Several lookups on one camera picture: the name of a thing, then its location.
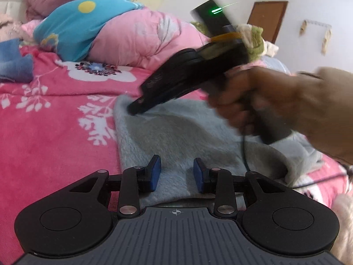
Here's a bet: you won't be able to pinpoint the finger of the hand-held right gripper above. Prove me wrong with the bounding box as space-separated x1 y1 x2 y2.
127 79 210 116

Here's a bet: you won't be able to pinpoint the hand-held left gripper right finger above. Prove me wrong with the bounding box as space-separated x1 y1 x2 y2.
193 157 286 219

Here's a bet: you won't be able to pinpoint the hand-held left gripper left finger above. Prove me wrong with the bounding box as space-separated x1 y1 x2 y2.
69 155 162 218

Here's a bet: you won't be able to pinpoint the person's cream fleece clothing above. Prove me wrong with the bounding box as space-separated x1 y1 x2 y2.
329 193 353 265

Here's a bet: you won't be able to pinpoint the green and cream fleece garment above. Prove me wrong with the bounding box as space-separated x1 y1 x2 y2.
192 21 279 64

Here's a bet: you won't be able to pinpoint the person's right hand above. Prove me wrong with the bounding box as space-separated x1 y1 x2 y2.
207 66 307 136

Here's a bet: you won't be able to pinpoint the pink floral quilt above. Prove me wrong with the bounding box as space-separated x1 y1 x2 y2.
21 7 291 74

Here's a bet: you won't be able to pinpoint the grey sweatpants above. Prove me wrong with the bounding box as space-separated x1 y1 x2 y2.
114 94 323 203

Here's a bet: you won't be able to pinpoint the brown wooden door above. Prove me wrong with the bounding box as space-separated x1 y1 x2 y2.
247 1 289 45

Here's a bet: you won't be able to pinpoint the white padded headboard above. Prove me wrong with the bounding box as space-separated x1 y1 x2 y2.
0 0 29 15

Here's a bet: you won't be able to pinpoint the blue denim cloth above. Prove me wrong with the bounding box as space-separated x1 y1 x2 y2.
0 38 34 83

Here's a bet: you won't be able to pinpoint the blue quilt with yellow dots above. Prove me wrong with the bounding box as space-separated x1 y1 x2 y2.
33 0 144 62

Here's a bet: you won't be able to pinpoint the pale pink printed cloth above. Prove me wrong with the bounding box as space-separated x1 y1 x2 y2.
0 13 35 45

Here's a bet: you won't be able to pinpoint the pink floral bed sheet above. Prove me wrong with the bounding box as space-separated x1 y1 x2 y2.
0 45 348 265

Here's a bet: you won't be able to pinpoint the metal wall hook rack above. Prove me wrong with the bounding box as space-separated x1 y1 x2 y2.
303 19 333 29

